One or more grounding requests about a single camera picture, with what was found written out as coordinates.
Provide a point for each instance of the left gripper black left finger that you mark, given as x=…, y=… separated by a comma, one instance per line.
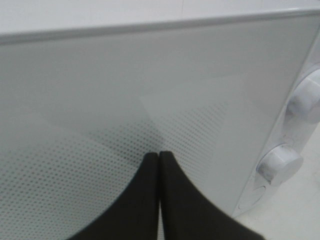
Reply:
x=134, y=215

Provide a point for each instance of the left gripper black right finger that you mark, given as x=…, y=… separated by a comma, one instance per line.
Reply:
x=187, y=214

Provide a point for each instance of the round white door button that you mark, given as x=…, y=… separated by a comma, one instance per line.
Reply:
x=252, y=198

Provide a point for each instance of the white timer knob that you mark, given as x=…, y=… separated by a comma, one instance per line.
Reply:
x=279, y=164

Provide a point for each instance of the white microwave door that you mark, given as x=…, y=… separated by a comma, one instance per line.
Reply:
x=79, y=109

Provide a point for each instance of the white microwave oven body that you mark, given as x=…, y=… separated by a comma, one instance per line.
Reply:
x=288, y=129

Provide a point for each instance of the upper white power knob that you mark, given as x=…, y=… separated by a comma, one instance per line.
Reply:
x=305, y=100

